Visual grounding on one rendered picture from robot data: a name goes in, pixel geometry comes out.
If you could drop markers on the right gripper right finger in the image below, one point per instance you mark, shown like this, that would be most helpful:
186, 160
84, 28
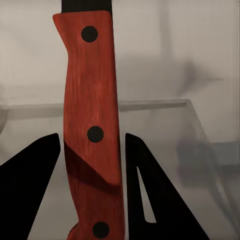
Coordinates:
174, 220

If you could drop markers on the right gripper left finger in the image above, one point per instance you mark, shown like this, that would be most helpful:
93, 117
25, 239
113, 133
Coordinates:
23, 181

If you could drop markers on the parer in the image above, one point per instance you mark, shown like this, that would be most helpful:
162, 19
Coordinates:
91, 132

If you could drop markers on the drop in sink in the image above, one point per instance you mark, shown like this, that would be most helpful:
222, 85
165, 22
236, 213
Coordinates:
173, 133

